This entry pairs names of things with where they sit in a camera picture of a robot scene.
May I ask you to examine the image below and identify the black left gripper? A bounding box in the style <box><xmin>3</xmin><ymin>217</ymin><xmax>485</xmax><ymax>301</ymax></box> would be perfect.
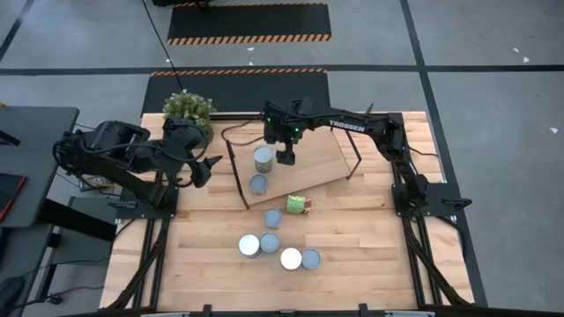
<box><xmin>162</xmin><ymin>116</ymin><xmax>224</xmax><ymax>189</ymax></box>

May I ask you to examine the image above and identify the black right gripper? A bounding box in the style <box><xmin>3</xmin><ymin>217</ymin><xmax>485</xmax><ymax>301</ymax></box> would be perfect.
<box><xmin>262</xmin><ymin>99</ymin><xmax>312</xmax><ymax>167</ymax></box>

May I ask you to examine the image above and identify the can with yellow-orange label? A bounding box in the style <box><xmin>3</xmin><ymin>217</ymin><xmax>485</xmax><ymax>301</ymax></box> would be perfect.
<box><xmin>253</xmin><ymin>144</ymin><xmax>275</xmax><ymax>174</ymax></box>

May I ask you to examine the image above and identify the grey-lid tin can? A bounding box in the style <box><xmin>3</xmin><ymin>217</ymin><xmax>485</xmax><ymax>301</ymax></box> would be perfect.
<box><xmin>249</xmin><ymin>173</ymin><xmax>269</xmax><ymax>196</ymax></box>
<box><xmin>259</xmin><ymin>232</ymin><xmax>281</xmax><ymax>254</ymax></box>
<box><xmin>301</xmin><ymin>247</ymin><xmax>323</xmax><ymax>271</ymax></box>

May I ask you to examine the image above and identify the can with green label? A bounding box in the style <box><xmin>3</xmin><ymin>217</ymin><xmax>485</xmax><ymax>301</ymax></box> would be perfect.
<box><xmin>286</xmin><ymin>194</ymin><xmax>314</xmax><ymax>216</ymax></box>

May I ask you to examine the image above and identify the can with multicolour tomatoes label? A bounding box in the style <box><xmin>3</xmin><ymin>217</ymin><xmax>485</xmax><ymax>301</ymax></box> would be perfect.
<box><xmin>263</xmin><ymin>208</ymin><xmax>284</xmax><ymax>231</ymax></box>

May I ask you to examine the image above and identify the silver-lid can blue label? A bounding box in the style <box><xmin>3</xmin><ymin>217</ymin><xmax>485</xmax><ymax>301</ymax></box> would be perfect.
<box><xmin>238</xmin><ymin>232</ymin><xmax>262</xmax><ymax>259</ymax></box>

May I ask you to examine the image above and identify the white-lid can orange label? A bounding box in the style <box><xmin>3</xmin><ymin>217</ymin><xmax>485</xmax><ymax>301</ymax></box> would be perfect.
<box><xmin>279</xmin><ymin>247</ymin><xmax>304</xmax><ymax>272</ymax></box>

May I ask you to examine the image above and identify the black mat with hazard stripes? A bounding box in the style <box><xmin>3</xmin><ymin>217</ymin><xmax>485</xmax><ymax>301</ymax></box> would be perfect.
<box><xmin>166</xmin><ymin>2</ymin><xmax>332</xmax><ymax>47</ymax></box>
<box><xmin>140</xmin><ymin>68</ymin><xmax>331</xmax><ymax>116</ymax></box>

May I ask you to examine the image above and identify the potted green plant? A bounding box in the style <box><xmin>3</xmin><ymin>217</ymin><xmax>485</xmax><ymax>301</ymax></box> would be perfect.
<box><xmin>161</xmin><ymin>89</ymin><xmax>217</xmax><ymax>149</ymax></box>

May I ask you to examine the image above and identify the black power brick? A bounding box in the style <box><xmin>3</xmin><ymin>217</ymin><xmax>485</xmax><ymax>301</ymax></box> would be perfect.
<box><xmin>78</xmin><ymin>174</ymin><xmax>114</xmax><ymax>193</ymax></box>

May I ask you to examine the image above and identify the black desk foot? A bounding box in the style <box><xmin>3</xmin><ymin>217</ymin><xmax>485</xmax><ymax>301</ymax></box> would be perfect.
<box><xmin>37</xmin><ymin>197</ymin><xmax>118</xmax><ymax>242</ymax></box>

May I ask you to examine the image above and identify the black desk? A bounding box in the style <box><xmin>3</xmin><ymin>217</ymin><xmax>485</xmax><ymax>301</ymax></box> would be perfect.
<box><xmin>0</xmin><ymin>105</ymin><xmax>80</xmax><ymax>229</ymax></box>

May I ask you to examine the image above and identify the small black device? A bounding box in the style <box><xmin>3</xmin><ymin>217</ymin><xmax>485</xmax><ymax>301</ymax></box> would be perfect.
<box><xmin>0</xmin><ymin>130</ymin><xmax>22</xmax><ymax>147</ymax></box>

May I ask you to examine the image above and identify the red-edged tablet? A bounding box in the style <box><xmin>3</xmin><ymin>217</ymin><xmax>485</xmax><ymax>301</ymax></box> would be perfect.
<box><xmin>0</xmin><ymin>172</ymin><xmax>27</xmax><ymax>223</ymax></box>

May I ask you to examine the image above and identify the wooden shelf with black frame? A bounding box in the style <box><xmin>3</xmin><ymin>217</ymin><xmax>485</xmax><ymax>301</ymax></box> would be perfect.
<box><xmin>225</xmin><ymin>125</ymin><xmax>363</xmax><ymax>211</ymax></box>

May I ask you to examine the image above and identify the brown right arm cable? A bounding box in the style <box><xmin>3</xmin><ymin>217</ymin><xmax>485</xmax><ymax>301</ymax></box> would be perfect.
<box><xmin>219</xmin><ymin>118</ymin><xmax>266</xmax><ymax>147</ymax></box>

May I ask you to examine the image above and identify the black aluminium table frame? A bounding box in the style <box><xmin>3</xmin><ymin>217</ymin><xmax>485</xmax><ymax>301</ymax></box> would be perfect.
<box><xmin>99</xmin><ymin>110</ymin><xmax>477</xmax><ymax>317</ymax></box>

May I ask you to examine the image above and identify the black floor cable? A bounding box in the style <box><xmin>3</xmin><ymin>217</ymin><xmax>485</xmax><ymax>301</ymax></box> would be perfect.
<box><xmin>140</xmin><ymin>0</ymin><xmax>185</xmax><ymax>92</ymax></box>

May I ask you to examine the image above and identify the black cable with plug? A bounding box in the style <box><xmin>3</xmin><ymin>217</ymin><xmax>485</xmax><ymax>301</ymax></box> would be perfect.
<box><xmin>12</xmin><ymin>257</ymin><xmax>111</xmax><ymax>307</ymax></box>

